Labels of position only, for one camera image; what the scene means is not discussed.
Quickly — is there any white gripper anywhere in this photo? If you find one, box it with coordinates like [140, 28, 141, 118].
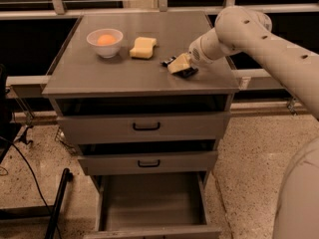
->
[167, 28, 233, 74]

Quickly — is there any blue rxbar wrapper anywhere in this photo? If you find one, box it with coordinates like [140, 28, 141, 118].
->
[161, 56, 198, 79]

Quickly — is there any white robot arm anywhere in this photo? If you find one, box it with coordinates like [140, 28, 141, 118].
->
[168, 6, 319, 239]

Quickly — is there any grey drawer cabinet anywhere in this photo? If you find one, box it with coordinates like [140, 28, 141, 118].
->
[42, 11, 241, 239]

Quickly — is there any grey middle drawer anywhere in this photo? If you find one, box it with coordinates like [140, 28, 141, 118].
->
[79, 140, 217, 175]

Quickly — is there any grey drawer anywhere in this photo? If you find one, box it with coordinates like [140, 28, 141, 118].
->
[54, 95, 231, 145]
[79, 140, 217, 175]
[84, 172, 221, 239]

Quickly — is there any grey top drawer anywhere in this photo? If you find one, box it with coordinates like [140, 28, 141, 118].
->
[54, 95, 231, 145]

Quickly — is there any grey bottom drawer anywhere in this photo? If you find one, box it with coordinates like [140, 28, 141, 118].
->
[84, 172, 221, 239]

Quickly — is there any yellow sponge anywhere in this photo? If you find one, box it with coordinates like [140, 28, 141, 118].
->
[130, 37, 157, 59]

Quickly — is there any white ceramic bowl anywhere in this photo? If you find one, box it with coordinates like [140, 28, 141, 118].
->
[87, 29, 124, 58]

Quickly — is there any orange fruit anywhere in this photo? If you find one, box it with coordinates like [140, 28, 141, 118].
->
[97, 34, 117, 46]

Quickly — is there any metal window railing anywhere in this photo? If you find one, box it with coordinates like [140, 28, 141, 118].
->
[0, 0, 319, 100]

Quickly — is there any black stand leg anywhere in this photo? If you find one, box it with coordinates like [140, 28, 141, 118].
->
[45, 168, 73, 239]

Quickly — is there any black cable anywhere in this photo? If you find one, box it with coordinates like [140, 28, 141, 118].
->
[0, 135, 63, 239]

